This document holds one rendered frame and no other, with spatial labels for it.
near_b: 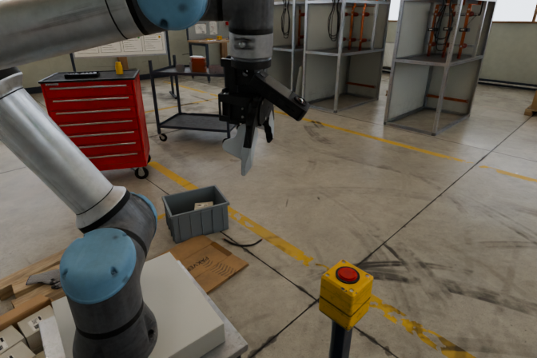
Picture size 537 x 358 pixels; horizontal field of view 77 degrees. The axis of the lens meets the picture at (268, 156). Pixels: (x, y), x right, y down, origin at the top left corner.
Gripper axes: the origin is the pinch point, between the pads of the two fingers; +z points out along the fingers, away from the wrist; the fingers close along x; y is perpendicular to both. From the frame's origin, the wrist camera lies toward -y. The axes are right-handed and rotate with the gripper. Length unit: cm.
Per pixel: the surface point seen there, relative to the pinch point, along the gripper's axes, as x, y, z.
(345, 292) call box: 7.9, -20.9, 21.8
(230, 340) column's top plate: 15.6, 0.9, 37.1
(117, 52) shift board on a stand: -420, 404, 92
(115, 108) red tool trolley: -156, 182, 69
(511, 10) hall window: -804, -256, 23
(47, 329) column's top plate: 26, 41, 38
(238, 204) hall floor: -145, 68, 131
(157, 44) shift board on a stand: -466, 357, 83
